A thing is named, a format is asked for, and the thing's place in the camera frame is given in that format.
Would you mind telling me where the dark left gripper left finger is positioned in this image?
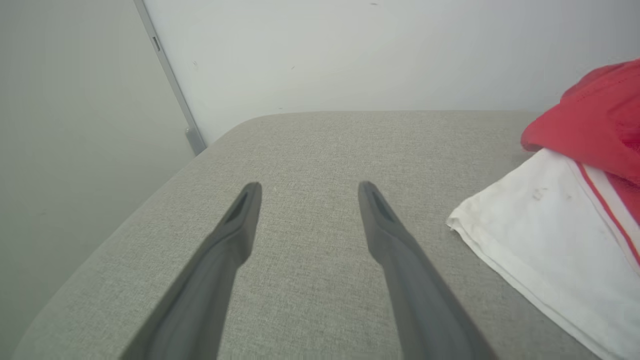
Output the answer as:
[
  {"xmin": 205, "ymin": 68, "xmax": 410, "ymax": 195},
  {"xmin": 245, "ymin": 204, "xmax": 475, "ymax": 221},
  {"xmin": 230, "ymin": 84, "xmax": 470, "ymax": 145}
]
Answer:
[{"xmin": 120, "ymin": 181, "xmax": 263, "ymax": 360}]

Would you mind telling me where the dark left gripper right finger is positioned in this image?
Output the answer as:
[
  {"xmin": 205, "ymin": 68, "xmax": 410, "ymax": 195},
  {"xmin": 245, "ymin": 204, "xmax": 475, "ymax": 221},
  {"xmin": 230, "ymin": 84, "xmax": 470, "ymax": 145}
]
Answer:
[{"xmin": 357, "ymin": 181, "xmax": 498, "ymax": 360}]

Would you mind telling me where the red and white garment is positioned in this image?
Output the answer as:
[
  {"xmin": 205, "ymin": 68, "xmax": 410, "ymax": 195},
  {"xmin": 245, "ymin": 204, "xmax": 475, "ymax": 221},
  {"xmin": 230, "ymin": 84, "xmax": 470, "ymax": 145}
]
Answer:
[{"xmin": 446, "ymin": 59, "xmax": 640, "ymax": 360}]

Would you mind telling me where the grey metal rail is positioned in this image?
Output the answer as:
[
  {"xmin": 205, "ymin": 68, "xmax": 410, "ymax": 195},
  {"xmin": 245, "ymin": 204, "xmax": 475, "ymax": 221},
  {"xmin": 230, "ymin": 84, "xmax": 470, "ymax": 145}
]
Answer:
[{"xmin": 133, "ymin": 0, "xmax": 208, "ymax": 156}]

